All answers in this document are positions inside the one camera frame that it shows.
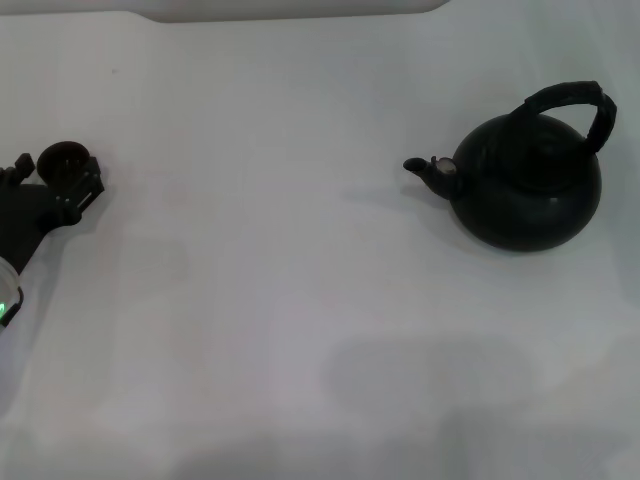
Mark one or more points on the small dark round teacup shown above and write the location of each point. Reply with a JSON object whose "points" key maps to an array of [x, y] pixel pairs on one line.
{"points": [[62, 160]]}

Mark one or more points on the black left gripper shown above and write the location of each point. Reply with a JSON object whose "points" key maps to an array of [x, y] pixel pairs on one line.
{"points": [[30, 220]]}

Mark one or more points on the left robot arm silver black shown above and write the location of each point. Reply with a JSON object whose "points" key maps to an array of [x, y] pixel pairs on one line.
{"points": [[7, 292]]}

